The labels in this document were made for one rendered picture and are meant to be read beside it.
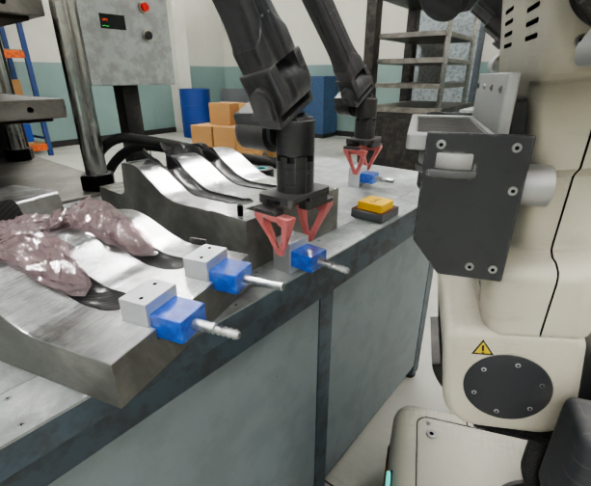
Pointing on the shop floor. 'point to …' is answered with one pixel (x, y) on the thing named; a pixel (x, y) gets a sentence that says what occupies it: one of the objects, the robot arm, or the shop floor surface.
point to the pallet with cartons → (223, 128)
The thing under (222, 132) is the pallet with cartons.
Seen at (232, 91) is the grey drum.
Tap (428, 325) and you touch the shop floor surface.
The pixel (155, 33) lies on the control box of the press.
